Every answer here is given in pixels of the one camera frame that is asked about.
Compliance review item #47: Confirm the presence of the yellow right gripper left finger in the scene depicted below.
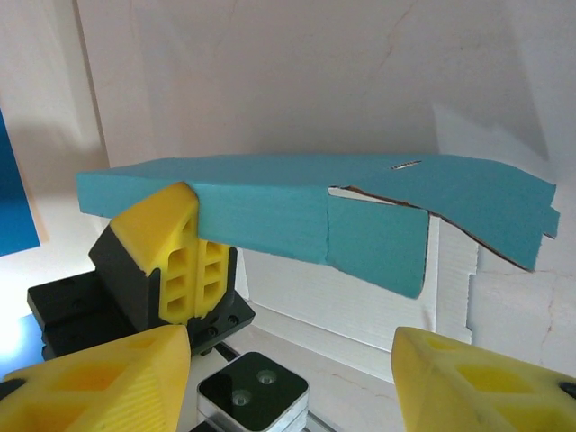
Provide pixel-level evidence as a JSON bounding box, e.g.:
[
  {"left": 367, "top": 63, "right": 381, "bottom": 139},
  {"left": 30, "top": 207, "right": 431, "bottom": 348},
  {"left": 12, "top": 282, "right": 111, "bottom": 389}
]
[{"left": 0, "top": 324, "right": 190, "bottom": 432}]

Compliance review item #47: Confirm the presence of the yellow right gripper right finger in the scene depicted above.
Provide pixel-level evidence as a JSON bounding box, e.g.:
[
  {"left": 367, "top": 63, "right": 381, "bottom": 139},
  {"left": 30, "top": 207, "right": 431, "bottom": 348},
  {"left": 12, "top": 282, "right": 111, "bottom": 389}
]
[{"left": 391, "top": 327, "right": 576, "bottom": 432}]

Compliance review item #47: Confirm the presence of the teal paper box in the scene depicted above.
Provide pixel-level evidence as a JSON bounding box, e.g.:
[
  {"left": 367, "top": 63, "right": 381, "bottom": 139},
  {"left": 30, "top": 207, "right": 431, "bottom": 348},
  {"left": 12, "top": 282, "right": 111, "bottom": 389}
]
[{"left": 75, "top": 152, "right": 561, "bottom": 383}]

